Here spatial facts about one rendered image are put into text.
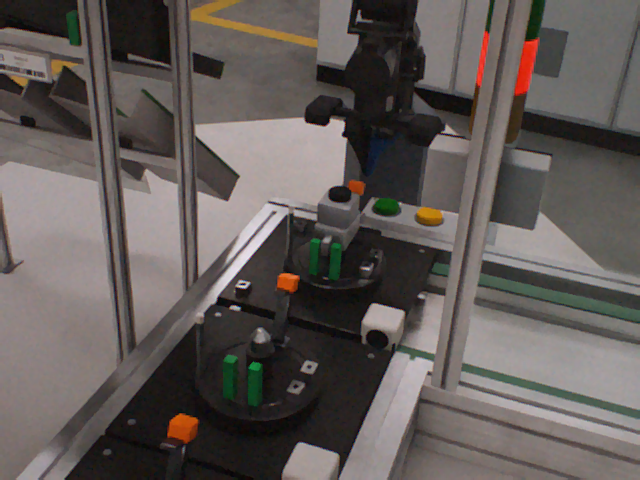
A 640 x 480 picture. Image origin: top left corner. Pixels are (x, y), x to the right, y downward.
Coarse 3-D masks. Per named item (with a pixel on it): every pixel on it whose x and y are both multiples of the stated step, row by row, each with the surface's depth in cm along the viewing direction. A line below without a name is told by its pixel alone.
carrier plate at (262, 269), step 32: (256, 256) 111; (384, 256) 113; (416, 256) 113; (224, 288) 104; (256, 288) 104; (384, 288) 106; (416, 288) 106; (288, 320) 100; (320, 320) 99; (352, 320) 100
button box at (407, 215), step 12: (372, 204) 128; (372, 216) 125; (384, 216) 125; (396, 216) 125; (408, 216) 125; (444, 216) 126; (456, 216) 126; (420, 228) 122; (432, 228) 122; (444, 228) 123
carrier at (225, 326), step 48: (192, 336) 95; (240, 336) 92; (288, 336) 96; (144, 384) 88; (192, 384) 88; (240, 384) 86; (288, 384) 86; (336, 384) 89; (144, 432) 82; (240, 432) 82; (288, 432) 83; (336, 432) 83
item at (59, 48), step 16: (0, 32) 82; (16, 32) 81; (32, 32) 81; (32, 48) 81; (48, 48) 81; (64, 48) 80; (80, 48) 79; (112, 64) 99; (128, 64) 99; (144, 64) 98
